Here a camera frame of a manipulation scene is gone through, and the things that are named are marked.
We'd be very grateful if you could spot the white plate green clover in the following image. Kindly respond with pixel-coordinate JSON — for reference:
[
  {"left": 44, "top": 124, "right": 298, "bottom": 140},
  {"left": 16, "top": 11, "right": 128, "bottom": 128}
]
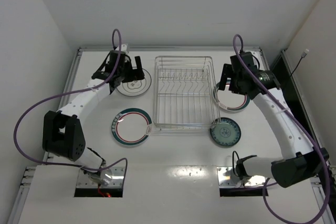
[{"left": 117, "top": 69, "right": 152, "bottom": 97}]

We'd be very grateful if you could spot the red green rimmed plate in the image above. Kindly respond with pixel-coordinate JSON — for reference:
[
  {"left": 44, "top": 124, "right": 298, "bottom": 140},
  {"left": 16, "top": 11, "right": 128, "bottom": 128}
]
[
  {"left": 212, "top": 79, "right": 250, "bottom": 113},
  {"left": 111, "top": 108, "right": 152, "bottom": 147}
]

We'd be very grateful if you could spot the blue floral green plate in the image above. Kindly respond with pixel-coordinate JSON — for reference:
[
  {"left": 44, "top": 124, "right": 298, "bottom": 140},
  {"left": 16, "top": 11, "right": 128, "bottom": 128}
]
[{"left": 209, "top": 117, "right": 242, "bottom": 148}]

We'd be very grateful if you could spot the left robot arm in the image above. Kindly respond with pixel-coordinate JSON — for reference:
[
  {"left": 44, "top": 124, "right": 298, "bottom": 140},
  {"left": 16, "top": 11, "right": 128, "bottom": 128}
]
[{"left": 43, "top": 45, "right": 144, "bottom": 183}]

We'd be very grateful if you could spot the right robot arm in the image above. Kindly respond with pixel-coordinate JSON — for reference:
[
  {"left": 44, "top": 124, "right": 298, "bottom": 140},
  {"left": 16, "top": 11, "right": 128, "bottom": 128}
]
[{"left": 219, "top": 52, "right": 329, "bottom": 188}]

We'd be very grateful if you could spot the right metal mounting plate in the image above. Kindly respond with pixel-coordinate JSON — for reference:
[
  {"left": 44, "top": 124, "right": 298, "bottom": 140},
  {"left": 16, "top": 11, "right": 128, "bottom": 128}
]
[{"left": 217, "top": 166, "right": 266, "bottom": 189}]

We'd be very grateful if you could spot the metal mounting plate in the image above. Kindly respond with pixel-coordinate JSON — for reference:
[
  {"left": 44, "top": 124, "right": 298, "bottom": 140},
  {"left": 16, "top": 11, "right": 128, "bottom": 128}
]
[
  {"left": 76, "top": 167, "right": 125, "bottom": 189},
  {"left": 217, "top": 166, "right": 266, "bottom": 189}
]

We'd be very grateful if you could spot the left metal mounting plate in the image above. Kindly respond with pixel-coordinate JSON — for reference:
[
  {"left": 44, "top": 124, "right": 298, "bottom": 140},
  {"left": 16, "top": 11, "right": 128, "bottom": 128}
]
[{"left": 76, "top": 167, "right": 125, "bottom": 189}]

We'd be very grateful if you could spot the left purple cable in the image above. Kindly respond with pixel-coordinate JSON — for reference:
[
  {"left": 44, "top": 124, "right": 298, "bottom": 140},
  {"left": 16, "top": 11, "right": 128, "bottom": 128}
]
[{"left": 13, "top": 28, "right": 128, "bottom": 180}]

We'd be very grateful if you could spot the purple cable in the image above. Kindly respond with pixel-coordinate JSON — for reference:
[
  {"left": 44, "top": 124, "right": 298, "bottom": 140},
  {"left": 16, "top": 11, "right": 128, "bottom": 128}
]
[
  {"left": 13, "top": 28, "right": 128, "bottom": 180},
  {"left": 233, "top": 34, "right": 331, "bottom": 222}
]

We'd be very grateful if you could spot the wire dish rack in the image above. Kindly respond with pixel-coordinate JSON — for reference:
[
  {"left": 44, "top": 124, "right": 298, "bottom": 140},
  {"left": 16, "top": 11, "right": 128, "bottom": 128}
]
[{"left": 152, "top": 56, "right": 220, "bottom": 130}]

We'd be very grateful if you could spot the black wall cable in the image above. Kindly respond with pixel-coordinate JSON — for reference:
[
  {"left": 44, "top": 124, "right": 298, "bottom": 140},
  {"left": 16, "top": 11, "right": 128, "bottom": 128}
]
[{"left": 288, "top": 48, "right": 310, "bottom": 79}]

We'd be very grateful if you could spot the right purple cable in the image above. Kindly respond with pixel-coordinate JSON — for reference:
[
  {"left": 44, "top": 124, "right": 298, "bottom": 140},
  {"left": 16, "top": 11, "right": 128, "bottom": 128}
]
[{"left": 233, "top": 34, "right": 331, "bottom": 222}]

